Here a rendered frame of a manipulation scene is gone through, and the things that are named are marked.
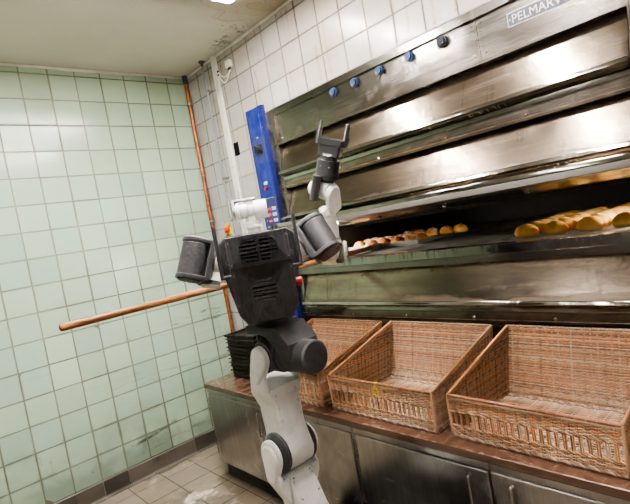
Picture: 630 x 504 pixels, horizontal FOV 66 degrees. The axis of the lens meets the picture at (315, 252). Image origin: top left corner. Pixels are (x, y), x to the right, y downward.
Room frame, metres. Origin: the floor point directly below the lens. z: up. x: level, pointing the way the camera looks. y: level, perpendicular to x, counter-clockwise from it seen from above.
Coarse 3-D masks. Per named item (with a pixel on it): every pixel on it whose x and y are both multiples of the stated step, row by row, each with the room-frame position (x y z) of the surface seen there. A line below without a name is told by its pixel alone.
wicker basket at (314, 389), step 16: (320, 320) 2.77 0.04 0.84; (336, 320) 2.67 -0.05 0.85; (352, 320) 2.57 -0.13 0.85; (368, 320) 2.49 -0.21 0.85; (320, 336) 2.75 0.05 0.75; (336, 336) 2.65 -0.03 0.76; (352, 336) 2.56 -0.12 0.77; (368, 336) 2.36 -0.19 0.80; (336, 352) 2.63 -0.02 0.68; (352, 352) 2.27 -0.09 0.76; (304, 384) 2.20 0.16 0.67; (320, 384) 2.12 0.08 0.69; (304, 400) 2.22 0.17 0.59; (320, 400) 2.19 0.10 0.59
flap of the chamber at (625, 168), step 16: (624, 160) 1.47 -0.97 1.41; (544, 176) 1.65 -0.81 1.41; (560, 176) 1.61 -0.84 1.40; (576, 176) 1.57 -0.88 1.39; (592, 176) 1.58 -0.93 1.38; (608, 176) 1.60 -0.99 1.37; (624, 176) 1.61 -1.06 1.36; (464, 192) 1.88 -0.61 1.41; (480, 192) 1.83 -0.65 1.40; (496, 192) 1.80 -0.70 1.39; (512, 192) 1.82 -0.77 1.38; (384, 208) 2.18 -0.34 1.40; (400, 208) 2.11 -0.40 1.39; (416, 208) 2.12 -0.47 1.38; (432, 208) 2.15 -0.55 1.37
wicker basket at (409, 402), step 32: (384, 352) 2.33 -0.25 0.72; (416, 352) 2.24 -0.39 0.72; (448, 352) 2.12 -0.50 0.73; (480, 352) 1.90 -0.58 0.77; (352, 384) 1.98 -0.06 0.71; (384, 384) 1.84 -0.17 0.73; (416, 384) 2.18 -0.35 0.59; (448, 384) 1.75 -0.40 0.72; (384, 416) 1.86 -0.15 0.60; (416, 416) 1.74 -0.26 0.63; (448, 416) 1.73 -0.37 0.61
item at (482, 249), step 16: (528, 240) 1.89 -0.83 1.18; (544, 240) 1.82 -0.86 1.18; (560, 240) 1.77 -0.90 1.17; (576, 240) 1.73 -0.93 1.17; (592, 240) 1.69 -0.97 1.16; (608, 240) 1.66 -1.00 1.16; (624, 240) 1.62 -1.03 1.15; (368, 256) 2.49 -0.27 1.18; (384, 256) 2.40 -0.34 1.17; (400, 256) 2.33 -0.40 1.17; (416, 256) 2.26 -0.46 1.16; (432, 256) 2.19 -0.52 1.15; (448, 256) 2.13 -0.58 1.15; (464, 256) 2.08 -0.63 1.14
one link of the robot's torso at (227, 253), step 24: (216, 240) 1.58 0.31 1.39; (240, 240) 1.51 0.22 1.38; (264, 240) 1.51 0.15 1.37; (288, 240) 1.52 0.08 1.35; (216, 264) 1.64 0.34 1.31; (240, 264) 1.50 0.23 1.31; (264, 264) 1.51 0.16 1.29; (288, 264) 1.53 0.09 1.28; (240, 288) 1.52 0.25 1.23; (264, 288) 1.53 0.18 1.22; (288, 288) 1.54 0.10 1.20; (240, 312) 1.54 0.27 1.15; (264, 312) 1.55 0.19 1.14; (288, 312) 1.56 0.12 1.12
